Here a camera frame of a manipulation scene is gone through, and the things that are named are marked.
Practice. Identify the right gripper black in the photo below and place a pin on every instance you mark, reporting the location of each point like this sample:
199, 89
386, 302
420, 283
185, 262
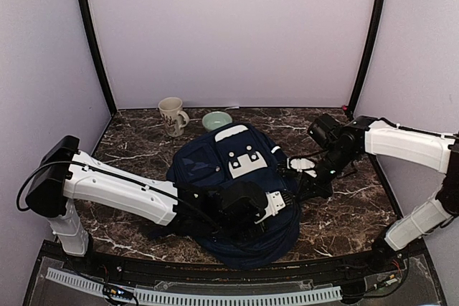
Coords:
317, 188

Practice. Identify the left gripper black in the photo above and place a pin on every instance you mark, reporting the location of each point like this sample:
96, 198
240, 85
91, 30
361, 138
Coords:
246, 237

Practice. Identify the navy blue student backpack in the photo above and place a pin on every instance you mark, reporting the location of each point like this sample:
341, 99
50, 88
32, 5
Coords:
237, 153

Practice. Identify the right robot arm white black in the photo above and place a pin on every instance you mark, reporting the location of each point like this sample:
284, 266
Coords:
343, 143

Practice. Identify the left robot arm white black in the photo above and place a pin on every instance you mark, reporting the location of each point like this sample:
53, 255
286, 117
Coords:
66, 174

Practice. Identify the light green ceramic bowl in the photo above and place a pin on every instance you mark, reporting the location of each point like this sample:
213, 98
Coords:
217, 119

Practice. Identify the cream ceramic mug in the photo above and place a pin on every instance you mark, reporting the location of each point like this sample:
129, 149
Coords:
174, 117

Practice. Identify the small circuit board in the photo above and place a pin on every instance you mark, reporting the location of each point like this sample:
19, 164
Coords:
117, 293

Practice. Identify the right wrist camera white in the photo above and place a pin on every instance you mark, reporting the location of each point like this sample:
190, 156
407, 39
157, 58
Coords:
295, 166

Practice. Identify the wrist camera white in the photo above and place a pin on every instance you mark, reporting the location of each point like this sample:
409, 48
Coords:
277, 201
295, 166

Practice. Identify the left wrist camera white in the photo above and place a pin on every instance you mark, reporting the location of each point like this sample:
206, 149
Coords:
277, 201

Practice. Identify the black front rail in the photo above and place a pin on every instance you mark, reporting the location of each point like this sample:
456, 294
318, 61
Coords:
128, 271

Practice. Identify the white slotted cable duct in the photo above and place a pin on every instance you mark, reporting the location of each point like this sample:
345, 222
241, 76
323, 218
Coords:
146, 296

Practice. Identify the right black frame post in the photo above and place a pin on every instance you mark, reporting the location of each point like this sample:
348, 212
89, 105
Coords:
366, 56

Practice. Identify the black frame post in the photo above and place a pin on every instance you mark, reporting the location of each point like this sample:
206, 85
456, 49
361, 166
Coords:
96, 55
366, 56

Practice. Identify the left black frame post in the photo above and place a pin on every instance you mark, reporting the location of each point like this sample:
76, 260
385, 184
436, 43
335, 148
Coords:
96, 55

